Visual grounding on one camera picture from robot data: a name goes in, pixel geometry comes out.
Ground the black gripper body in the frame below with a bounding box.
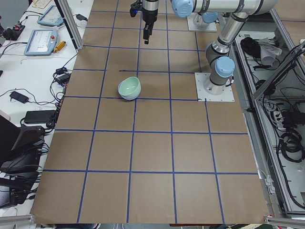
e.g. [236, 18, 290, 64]
[130, 0, 159, 30]

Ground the green bowl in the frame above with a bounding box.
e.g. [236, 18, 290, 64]
[118, 77, 141, 97]

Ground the gold cylinder tool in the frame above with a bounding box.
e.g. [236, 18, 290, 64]
[53, 41, 66, 53]

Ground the teach pendant far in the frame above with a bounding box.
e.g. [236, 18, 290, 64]
[37, 5, 64, 27]

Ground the teach pendant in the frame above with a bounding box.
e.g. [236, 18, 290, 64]
[37, 5, 64, 27]
[24, 29, 58, 56]

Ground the teach pendant near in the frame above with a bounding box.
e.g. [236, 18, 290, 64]
[24, 29, 58, 56]

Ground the black power brick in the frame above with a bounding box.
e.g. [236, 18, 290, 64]
[24, 110, 55, 124]

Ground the black smartphone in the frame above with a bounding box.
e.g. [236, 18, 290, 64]
[10, 91, 29, 104]

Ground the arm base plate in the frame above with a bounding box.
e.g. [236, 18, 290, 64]
[194, 73, 234, 102]
[187, 12, 218, 32]

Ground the aluminium frame post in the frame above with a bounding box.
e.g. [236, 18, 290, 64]
[54, 0, 83, 50]

